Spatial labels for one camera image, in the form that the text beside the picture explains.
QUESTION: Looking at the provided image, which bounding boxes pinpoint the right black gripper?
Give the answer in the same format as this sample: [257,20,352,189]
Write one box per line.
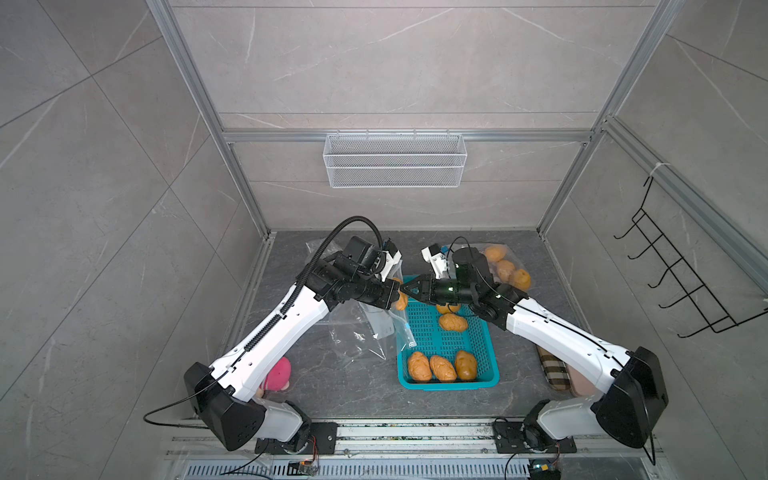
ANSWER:
[400,275,477,307]

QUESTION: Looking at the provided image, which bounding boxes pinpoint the clear pink-dotted zipper bag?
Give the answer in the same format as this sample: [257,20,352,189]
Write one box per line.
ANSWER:
[432,238,532,296]

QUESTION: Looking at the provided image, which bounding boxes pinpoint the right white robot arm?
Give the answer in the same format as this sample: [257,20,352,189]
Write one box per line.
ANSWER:
[400,247,669,451]

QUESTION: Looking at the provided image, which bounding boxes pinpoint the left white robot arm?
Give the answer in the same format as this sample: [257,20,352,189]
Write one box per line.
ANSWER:
[184,255,402,451]

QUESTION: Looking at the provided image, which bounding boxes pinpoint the teal plastic basket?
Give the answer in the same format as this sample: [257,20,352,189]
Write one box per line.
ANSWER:
[397,299,500,392]

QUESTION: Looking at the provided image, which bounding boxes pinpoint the pink plush pig toy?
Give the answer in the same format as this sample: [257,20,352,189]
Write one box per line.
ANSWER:
[255,357,292,398]

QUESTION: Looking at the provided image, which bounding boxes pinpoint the checkered beige cloth item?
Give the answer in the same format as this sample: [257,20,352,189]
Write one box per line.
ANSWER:
[536,346,597,397]

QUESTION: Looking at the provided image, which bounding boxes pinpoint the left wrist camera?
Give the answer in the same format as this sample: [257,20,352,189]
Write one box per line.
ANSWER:
[378,239,402,280]

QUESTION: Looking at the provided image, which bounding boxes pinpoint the black corrugated cable conduit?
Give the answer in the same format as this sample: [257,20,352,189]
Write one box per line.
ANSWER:
[278,215,385,313]

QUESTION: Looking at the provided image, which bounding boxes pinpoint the white wire mesh shelf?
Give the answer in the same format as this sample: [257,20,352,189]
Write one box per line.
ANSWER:
[323,134,468,189]

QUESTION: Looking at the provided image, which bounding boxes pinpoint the metal base rail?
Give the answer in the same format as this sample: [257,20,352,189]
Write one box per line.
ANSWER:
[154,417,676,479]

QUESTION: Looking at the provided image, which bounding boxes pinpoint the black wire hook rack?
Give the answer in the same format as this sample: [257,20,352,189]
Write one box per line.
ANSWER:
[613,175,767,339]

